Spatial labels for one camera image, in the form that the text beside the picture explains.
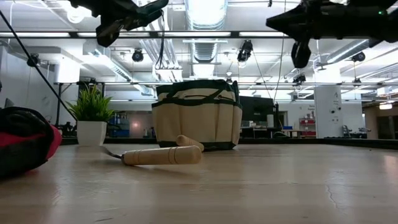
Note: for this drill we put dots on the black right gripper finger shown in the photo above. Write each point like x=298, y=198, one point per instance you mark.
x=301, y=54
x=287, y=21

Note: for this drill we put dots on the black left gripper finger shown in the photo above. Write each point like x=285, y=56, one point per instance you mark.
x=146, y=12
x=109, y=32

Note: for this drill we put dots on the beige green gardening tool bag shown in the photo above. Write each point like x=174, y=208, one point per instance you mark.
x=196, y=121

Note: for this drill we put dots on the black ceiling spotlight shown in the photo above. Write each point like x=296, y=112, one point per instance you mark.
x=358, y=57
x=245, y=49
x=137, y=56

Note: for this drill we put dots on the white round column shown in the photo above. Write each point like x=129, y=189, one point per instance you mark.
x=328, y=112

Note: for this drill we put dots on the black monitor screen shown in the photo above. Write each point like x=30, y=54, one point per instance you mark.
x=256, y=109

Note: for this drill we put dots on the red storage shelf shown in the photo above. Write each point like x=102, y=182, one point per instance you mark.
x=308, y=127

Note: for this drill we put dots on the green plant in white pot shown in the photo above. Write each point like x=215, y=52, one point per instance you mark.
x=91, y=132

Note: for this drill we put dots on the red and black fabric bundle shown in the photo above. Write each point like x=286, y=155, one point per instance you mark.
x=21, y=140

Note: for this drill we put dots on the silver ceiling air duct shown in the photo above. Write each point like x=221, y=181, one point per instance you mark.
x=205, y=31

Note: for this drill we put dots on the black aluminium table frame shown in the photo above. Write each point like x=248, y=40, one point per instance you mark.
x=311, y=141

